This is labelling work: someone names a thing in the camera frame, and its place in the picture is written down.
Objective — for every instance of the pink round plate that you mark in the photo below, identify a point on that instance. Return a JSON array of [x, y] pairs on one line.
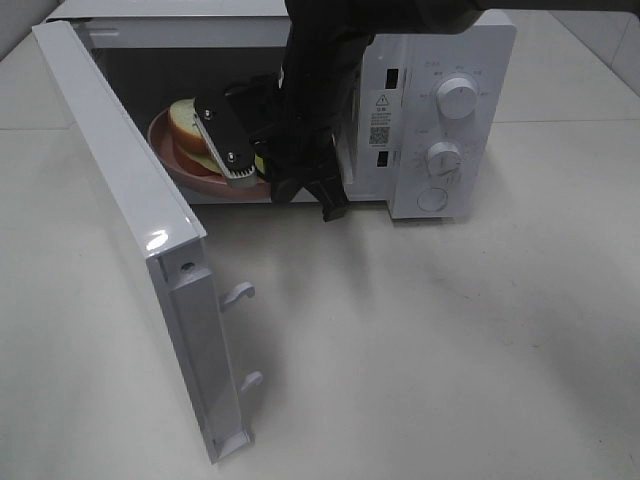
[[200, 189]]

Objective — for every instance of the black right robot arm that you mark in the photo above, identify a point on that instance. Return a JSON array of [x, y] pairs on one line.
[[327, 41]]

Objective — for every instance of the lower white timer knob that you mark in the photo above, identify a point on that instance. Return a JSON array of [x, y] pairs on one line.
[[442, 158]]

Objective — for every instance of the sandwich with lettuce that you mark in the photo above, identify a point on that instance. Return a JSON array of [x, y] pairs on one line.
[[188, 144]]

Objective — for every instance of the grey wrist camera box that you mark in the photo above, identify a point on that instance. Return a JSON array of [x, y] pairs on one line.
[[225, 139]]

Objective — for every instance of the upper white power knob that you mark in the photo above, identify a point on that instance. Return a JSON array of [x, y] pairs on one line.
[[457, 96]]

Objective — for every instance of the white microwave door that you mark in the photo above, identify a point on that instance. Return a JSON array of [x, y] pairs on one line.
[[158, 239]]

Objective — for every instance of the white warning label sticker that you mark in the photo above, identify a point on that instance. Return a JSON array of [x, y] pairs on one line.
[[383, 117]]

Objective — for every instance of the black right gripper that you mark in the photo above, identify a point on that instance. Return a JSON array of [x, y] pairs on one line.
[[296, 156]]

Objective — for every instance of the round white door button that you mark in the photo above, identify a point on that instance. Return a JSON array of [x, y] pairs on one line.
[[432, 200]]

